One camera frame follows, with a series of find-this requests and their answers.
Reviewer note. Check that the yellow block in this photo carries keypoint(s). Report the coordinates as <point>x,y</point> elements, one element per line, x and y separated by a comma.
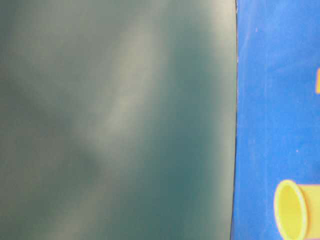
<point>317,82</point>

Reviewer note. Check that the dark green board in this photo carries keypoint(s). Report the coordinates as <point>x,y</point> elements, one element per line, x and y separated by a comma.
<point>117,119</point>

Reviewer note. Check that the yellow plastic cup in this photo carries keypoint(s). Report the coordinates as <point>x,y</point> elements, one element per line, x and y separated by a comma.
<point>297,210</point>

